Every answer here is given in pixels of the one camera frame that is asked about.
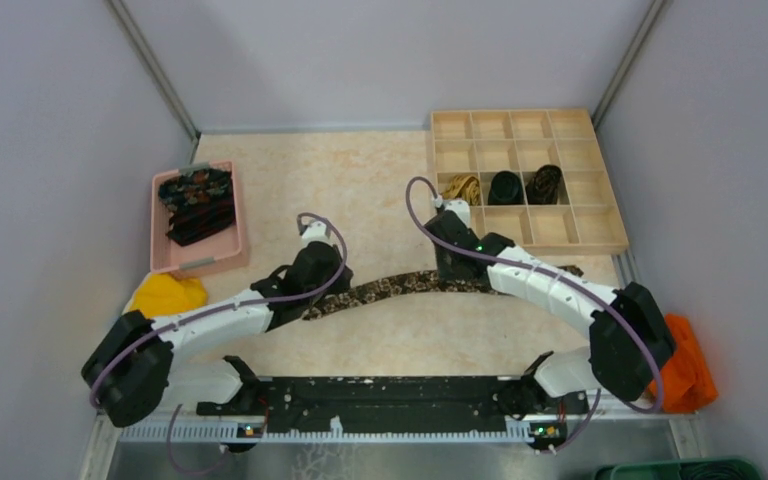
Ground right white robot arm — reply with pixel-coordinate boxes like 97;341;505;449
423;197;676;412

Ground orange cloth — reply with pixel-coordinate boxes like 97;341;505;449
661;314;719;414

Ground rolled brown patterned tie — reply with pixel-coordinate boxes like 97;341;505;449
525;164;563;205

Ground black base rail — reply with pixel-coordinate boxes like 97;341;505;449
196;376;589;434

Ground wooden compartment tray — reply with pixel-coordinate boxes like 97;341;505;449
429;108;629;255

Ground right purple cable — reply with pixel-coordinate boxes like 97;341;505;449
405;176;665;455

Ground purple cable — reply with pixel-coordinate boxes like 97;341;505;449
89;213;349;477
405;176;665;455

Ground green bin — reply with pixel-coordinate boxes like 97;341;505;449
592;458;764;480

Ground dark ties in basket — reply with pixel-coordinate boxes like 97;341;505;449
157;167;236;247

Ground yellow cloth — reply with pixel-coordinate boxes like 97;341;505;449
124;273;208;318

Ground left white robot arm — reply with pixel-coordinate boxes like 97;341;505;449
81;213;353;428

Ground brown floral patterned tie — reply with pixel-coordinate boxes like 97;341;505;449
303;264;585;323

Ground rolled yellow tie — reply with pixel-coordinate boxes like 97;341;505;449
441;174;482;206

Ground rolled dark green tie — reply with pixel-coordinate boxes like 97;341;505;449
487;171;525;206

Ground pink plastic basket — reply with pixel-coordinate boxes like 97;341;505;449
150;161;249;279

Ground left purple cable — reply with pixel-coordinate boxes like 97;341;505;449
89;213;349;477

